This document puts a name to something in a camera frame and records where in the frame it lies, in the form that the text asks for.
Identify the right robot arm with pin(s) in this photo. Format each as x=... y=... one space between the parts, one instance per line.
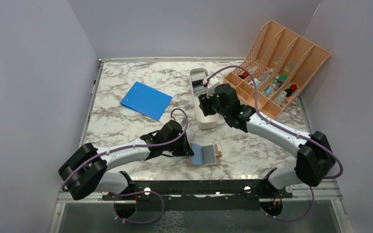
x=314 y=158

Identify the black mounting rail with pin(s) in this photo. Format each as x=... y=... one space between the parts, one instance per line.
x=138 y=190

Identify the orange desk organizer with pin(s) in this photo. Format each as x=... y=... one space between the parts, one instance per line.
x=276 y=51

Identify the blue folder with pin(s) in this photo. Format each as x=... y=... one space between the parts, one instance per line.
x=146 y=100

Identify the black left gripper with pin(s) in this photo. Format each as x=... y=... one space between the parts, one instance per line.
x=185 y=149

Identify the tan leather card holder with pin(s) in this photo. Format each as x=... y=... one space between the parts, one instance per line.
x=197 y=159

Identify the white oblong plastic tray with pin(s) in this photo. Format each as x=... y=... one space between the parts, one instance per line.
x=203 y=122

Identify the dark grey credit card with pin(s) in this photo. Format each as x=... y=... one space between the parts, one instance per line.
x=209 y=155

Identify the red cap bottle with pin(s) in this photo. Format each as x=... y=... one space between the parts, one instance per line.
x=289 y=91

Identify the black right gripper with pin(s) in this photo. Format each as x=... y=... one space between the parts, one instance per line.
x=205 y=104

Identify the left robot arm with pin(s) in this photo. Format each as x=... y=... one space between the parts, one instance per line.
x=85 y=171

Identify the green cap bottle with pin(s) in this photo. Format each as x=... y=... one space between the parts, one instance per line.
x=280 y=79

